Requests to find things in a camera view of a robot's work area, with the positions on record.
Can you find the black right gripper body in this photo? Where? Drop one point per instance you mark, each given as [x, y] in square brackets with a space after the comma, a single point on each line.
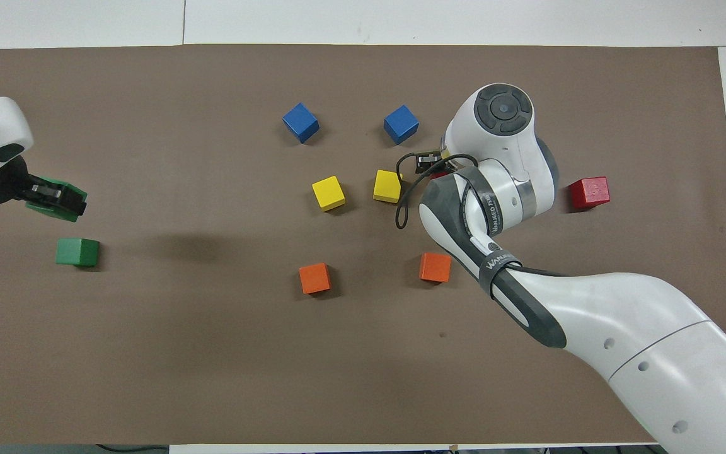
[450, 161]

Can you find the red wooden block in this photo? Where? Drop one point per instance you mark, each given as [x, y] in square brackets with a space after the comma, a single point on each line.
[588, 192]
[437, 176]

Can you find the green wooden block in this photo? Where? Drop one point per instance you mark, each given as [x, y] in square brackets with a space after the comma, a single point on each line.
[48, 210]
[76, 251]

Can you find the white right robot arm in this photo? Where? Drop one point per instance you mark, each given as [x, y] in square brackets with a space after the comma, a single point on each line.
[621, 328]

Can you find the blue wooden block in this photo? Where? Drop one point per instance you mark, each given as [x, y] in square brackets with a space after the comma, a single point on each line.
[300, 121]
[401, 123]

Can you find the yellow wooden block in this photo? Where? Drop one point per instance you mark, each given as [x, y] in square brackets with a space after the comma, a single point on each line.
[386, 186]
[328, 192]

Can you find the orange wooden block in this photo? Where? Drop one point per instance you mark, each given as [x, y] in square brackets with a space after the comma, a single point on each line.
[435, 267]
[314, 277]

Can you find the brown table mat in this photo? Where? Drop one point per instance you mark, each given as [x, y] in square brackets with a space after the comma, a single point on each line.
[212, 353]

